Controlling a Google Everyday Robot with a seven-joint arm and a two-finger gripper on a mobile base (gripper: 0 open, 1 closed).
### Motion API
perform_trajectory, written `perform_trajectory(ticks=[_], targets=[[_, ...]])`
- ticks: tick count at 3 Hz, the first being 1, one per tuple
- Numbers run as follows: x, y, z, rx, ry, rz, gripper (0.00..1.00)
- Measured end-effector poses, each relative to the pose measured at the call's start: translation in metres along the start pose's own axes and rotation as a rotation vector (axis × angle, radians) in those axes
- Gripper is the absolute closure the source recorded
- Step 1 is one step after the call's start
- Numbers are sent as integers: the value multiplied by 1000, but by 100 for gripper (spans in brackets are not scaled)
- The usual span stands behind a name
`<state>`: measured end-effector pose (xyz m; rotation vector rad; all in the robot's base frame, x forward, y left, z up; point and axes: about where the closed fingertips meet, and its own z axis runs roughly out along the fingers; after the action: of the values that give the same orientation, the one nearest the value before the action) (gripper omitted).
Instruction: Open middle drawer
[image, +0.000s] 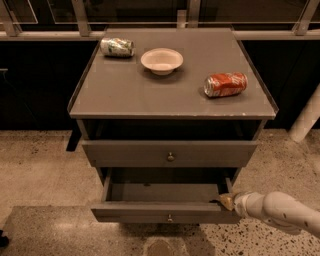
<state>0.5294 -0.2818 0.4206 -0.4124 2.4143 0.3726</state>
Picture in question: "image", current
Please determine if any grey drawer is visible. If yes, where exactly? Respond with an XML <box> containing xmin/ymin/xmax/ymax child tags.
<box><xmin>82</xmin><ymin>140</ymin><xmax>257</xmax><ymax>168</ymax></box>
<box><xmin>91</xmin><ymin>168</ymin><xmax>240</xmax><ymax>224</ymax></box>

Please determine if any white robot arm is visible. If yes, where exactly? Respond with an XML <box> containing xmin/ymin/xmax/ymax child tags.
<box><xmin>218</xmin><ymin>192</ymin><xmax>320</xmax><ymax>238</ymax></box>

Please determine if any grey drawer cabinet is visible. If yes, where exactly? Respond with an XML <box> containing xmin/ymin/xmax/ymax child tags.
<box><xmin>69</xmin><ymin>28</ymin><xmax>277</xmax><ymax>181</ymax></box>

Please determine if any grey top drawer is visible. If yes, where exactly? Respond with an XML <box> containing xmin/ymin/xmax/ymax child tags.
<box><xmin>82</xmin><ymin>140</ymin><xmax>257</xmax><ymax>168</ymax></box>

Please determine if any red orange soda can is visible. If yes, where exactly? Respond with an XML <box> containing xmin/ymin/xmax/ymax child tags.
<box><xmin>204</xmin><ymin>72</ymin><xmax>248</xmax><ymax>98</ymax></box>

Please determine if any white paper bowl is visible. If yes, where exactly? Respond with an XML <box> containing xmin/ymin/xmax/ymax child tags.
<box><xmin>141</xmin><ymin>48</ymin><xmax>184</xmax><ymax>75</ymax></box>

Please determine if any green white soda can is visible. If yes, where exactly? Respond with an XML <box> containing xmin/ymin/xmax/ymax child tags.
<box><xmin>100</xmin><ymin>37</ymin><xmax>135</xmax><ymax>58</ymax></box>

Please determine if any black object at floor edge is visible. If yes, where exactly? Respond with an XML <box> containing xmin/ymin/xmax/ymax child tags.
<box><xmin>0</xmin><ymin>230</ymin><xmax>9</xmax><ymax>247</ymax></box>

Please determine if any white diagonal post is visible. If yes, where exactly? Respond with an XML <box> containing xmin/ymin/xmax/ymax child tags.
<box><xmin>288</xmin><ymin>84</ymin><xmax>320</xmax><ymax>142</ymax></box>

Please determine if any metal railing frame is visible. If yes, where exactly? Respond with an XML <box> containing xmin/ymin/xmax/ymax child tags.
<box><xmin>0</xmin><ymin>0</ymin><xmax>320</xmax><ymax>40</ymax></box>

